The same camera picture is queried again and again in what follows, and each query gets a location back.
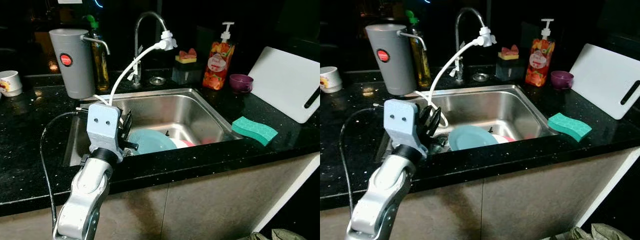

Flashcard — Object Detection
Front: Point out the stainless steel sink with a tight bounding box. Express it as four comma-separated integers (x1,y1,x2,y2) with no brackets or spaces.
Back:
62,88,244,168
376,84,559,164

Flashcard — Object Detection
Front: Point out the oil bottle green cap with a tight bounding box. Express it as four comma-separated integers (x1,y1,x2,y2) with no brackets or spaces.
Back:
404,9,427,89
85,14,110,93

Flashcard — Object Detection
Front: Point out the grey water filter canister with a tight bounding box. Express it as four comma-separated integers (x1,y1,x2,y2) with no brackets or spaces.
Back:
365,23,429,96
48,28,112,100

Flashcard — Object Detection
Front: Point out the chrome gooseneck faucet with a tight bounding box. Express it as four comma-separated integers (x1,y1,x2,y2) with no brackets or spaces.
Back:
132,11,169,87
453,7,489,82

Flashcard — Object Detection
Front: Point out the black sponge holder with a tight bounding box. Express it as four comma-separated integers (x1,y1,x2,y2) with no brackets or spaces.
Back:
171,61,201,85
494,57,523,82

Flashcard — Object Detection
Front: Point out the red yellow sponge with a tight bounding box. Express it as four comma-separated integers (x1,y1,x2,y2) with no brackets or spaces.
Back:
497,45,520,61
175,48,198,64

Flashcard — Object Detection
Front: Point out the white faucet diverter adapter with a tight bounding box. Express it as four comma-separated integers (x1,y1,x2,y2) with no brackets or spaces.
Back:
158,30,179,51
476,26,498,48

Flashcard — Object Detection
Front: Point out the white printed mug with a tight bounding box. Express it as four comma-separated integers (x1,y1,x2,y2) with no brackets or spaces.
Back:
0,70,24,98
320,66,344,94

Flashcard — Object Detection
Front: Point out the orange dish soap pump bottle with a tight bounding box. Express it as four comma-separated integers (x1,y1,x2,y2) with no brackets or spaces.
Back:
524,18,557,88
202,21,236,91

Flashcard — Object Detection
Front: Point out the purple cup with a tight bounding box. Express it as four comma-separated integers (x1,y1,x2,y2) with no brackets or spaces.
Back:
550,70,575,90
229,73,255,94

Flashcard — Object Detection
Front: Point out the green wavy sponge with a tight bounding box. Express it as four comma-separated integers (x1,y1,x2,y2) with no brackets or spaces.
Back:
230,116,279,147
547,112,593,143

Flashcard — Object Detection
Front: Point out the white cutting board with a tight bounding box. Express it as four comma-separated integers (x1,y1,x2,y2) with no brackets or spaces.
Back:
569,43,640,121
247,46,321,125

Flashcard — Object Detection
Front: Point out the olive green cloth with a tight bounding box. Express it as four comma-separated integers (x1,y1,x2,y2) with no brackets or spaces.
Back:
544,223,634,240

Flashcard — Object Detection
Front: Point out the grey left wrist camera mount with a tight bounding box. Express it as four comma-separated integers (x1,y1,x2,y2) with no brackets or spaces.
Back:
383,98,421,159
85,103,124,162

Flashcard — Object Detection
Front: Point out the white flexible hose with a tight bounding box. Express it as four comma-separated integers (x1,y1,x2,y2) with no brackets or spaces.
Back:
91,42,166,107
414,39,483,140

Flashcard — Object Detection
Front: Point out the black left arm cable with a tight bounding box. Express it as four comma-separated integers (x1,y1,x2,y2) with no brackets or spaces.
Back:
39,110,90,237
338,105,387,217

